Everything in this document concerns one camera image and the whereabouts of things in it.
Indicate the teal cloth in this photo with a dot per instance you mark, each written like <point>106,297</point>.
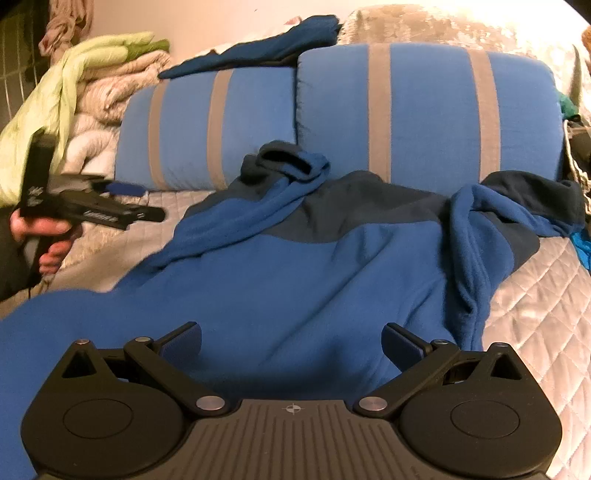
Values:
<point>582,249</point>

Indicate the large blue striped pillow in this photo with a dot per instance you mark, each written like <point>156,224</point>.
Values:
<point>429,115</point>

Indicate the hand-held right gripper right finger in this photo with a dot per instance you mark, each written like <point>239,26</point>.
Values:
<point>400,346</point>

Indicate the dark blue garment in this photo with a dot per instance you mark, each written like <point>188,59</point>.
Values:
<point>258,50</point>

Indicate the blue fleece jacket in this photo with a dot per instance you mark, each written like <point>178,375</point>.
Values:
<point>295,277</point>

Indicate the green cloth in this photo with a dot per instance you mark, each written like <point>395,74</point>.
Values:
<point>567,106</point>

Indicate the beige hanging cloth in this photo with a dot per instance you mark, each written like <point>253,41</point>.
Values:
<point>64,23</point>

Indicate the person's left hand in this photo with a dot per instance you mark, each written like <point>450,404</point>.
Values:
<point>39,226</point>

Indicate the shiny beige velvet blanket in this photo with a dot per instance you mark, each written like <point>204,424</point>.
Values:
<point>438,27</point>

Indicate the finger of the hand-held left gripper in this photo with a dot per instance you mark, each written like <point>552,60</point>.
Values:
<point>147,213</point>
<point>124,188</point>

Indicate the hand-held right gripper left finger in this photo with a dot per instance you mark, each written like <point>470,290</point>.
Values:
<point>183,344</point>

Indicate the small blue striped pillow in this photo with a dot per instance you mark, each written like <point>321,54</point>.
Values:
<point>184,138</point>

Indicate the light green blanket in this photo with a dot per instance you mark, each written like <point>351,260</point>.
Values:
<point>46,92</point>

